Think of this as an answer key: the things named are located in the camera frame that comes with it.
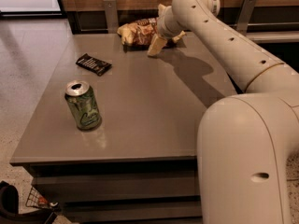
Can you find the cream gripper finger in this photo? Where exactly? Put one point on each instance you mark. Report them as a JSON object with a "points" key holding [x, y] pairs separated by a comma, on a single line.
{"points": [[176, 38], [156, 45]]}

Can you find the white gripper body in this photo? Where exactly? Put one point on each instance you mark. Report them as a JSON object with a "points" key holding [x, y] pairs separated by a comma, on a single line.
{"points": [[163, 29]]}

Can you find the brown chip bag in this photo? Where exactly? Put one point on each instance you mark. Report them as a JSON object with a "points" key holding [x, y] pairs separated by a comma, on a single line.
{"points": [[142, 33]]}

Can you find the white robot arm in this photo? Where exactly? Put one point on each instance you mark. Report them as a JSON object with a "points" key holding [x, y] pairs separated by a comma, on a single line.
{"points": [[244, 140]]}

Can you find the black snack bar wrapper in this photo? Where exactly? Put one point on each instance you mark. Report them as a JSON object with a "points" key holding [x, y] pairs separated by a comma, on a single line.
{"points": [[92, 64]]}

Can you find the green soda can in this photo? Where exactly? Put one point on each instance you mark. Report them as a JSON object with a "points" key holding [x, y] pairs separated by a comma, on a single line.
{"points": [[81, 101]]}

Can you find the grey drawer cabinet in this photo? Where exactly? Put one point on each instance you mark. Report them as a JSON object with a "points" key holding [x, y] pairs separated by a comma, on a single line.
{"points": [[139, 165]]}

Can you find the left metal bracket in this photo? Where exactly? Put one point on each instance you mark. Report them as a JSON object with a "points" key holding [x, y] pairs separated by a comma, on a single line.
{"points": [[111, 14]]}

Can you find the metal bracket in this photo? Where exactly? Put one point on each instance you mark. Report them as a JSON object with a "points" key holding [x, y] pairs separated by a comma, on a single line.
{"points": [[111, 14], [244, 15]]}

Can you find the right metal bracket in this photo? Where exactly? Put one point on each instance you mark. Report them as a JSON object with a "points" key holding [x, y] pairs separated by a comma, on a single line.
{"points": [[244, 15]]}

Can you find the wire basket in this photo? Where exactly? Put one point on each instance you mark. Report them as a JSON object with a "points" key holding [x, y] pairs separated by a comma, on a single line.
{"points": [[36, 200]]}

